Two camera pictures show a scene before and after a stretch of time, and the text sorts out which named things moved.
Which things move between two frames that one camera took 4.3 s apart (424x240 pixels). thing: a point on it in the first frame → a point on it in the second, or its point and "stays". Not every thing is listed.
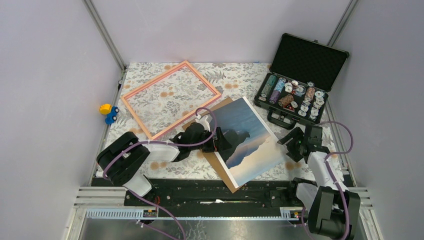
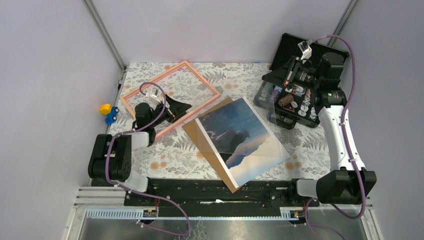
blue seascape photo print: [254, 151] stays
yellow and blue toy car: [111, 112] stays
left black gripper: [218, 144] → [177, 107]
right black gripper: [296, 134] → [285, 76]
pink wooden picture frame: [171, 70] stays
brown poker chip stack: [285, 100] stays
